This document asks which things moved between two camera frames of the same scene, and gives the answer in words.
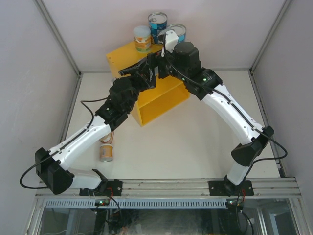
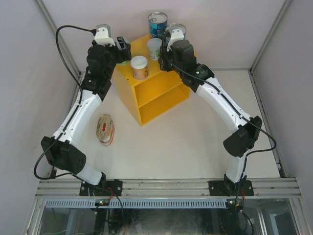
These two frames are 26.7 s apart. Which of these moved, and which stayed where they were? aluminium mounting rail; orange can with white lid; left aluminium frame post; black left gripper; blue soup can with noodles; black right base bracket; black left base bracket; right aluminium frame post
Moved: orange can with white lid; black left gripper
Stayed: blue soup can with noodles; aluminium mounting rail; black left base bracket; left aluminium frame post; right aluminium frame post; black right base bracket
